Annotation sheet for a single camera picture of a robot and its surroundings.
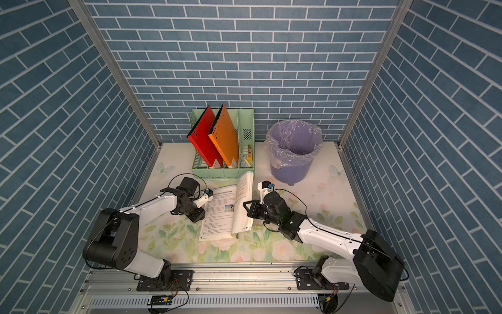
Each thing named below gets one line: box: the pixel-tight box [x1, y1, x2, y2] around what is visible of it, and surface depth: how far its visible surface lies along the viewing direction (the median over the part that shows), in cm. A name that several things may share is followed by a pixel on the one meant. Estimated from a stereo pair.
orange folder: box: [207, 103, 240, 169], surface depth 94 cm
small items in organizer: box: [242, 143, 253, 168], surface depth 114 cm
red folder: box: [186, 105, 225, 169], surface depth 90 cm
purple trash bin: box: [264, 119, 323, 187], surface depth 95 cm
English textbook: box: [198, 171, 255, 242], surface depth 86 cm
